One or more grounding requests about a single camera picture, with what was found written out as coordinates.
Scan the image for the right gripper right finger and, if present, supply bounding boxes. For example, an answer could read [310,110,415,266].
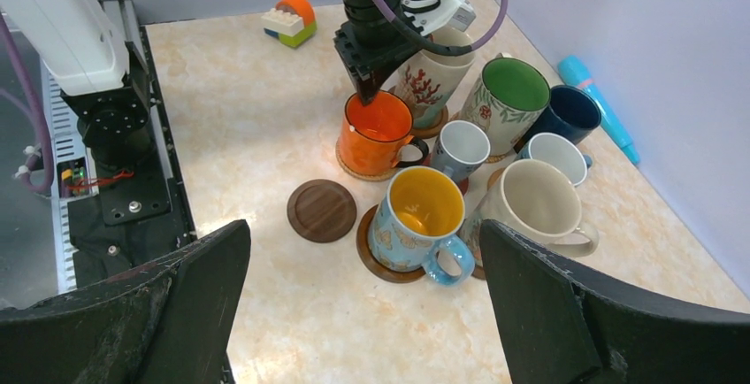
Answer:
[479,219,749,383]

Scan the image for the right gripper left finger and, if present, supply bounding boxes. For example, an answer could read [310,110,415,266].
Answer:
[1,219,251,383]

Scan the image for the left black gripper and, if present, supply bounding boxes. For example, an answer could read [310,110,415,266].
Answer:
[334,0,432,106]

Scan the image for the orange plastic cup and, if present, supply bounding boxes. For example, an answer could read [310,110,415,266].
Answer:
[336,90,430,175]

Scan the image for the cream seashell mug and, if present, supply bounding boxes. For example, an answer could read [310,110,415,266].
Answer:
[394,50,476,129]

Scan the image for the small grey cup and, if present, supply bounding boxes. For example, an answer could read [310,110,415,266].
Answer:
[428,120,491,184]

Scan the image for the cream large mug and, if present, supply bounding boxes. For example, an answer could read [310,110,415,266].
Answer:
[458,159,600,266]

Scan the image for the dark woven coaster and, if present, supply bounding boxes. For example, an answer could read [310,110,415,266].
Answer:
[287,179,357,243]

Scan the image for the red round coaster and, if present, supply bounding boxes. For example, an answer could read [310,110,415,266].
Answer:
[422,155,470,196]

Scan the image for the yellow interior cup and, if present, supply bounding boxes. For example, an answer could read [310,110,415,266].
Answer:
[368,165,475,287]

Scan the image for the green mug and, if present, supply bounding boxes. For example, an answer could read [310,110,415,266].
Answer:
[456,56,550,156]

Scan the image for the white blue mug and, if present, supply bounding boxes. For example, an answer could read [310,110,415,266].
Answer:
[515,132,590,187]

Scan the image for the large brown wooden saucer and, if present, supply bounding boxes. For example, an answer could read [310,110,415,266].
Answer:
[356,205,425,284]

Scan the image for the dark blue mug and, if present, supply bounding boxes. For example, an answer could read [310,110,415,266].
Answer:
[513,85,602,152]

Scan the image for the medium brown round coaster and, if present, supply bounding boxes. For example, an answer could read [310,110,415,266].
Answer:
[387,84,448,138]

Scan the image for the cork coaster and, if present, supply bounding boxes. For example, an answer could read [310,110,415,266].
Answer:
[335,145,398,182]

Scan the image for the dark walnut coaster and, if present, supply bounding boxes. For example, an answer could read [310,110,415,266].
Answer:
[471,265,486,280]

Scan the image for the woven rattan coaster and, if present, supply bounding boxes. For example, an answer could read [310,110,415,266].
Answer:
[486,150,515,164]

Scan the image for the light wood coaster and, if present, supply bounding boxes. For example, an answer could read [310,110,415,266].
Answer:
[486,167,506,189]

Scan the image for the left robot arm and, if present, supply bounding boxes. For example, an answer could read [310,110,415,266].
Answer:
[1,0,427,170]

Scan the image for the orange toy block piece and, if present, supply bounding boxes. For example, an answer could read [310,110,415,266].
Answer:
[261,0,318,49]

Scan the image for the blue marker pen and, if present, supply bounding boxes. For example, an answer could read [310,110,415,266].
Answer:
[557,56,640,166]

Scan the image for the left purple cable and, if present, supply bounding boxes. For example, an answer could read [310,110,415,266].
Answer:
[348,0,509,58]

